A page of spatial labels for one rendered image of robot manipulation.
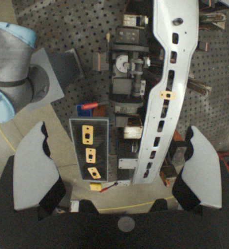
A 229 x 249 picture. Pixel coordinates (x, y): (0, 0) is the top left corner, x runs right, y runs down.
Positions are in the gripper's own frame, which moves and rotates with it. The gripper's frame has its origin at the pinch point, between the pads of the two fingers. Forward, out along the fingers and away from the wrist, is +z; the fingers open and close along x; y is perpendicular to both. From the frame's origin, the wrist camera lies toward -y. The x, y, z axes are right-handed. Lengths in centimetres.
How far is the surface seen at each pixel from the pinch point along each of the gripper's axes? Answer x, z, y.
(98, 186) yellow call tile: -7, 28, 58
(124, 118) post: 4.4, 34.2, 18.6
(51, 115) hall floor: -89, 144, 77
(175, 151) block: 38, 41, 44
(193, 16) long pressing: 33, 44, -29
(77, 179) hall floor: -69, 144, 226
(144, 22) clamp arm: 8.9, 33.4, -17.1
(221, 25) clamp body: 47, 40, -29
